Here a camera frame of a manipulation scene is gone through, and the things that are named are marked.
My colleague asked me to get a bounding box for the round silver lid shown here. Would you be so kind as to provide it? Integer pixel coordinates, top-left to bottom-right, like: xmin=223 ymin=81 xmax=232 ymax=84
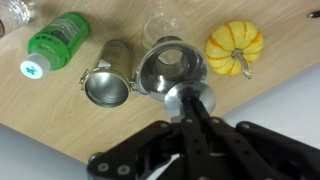
xmin=164 ymin=80 xmax=217 ymax=119

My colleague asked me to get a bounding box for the glass carafe with silver funnel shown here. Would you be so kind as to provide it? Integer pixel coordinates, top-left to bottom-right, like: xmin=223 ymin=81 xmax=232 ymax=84
xmin=134 ymin=0 xmax=210 ymax=102

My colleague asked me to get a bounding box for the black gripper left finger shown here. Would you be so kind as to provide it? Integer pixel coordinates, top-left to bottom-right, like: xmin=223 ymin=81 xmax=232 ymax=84
xmin=87 ymin=87 xmax=202 ymax=180

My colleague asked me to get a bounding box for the gold metal canister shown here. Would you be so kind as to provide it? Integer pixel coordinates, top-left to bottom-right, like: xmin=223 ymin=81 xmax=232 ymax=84
xmin=78 ymin=38 xmax=138 ymax=109

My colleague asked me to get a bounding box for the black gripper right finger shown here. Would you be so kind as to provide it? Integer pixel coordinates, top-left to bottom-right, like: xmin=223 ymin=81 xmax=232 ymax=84
xmin=194 ymin=94 xmax=320 ymax=180

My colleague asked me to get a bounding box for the dark usb plug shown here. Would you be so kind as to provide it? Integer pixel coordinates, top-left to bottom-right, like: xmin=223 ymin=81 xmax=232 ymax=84
xmin=306 ymin=10 xmax=320 ymax=20

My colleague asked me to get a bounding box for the green plastic bottle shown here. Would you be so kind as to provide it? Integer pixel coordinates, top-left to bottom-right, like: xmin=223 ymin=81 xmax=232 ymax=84
xmin=19 ymin=11 xmax=91 ymax=81

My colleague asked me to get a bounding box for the clear plastic water bottle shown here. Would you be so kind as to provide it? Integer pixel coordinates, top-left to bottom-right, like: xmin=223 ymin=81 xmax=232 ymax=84
xmin=0 ymin=0 xmax=34 ymax=39

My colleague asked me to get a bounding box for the small yellow pumpkin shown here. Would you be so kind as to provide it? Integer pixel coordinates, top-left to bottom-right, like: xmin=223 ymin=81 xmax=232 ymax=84
xmin=204 ymin=20 xmax=265 ymax=80

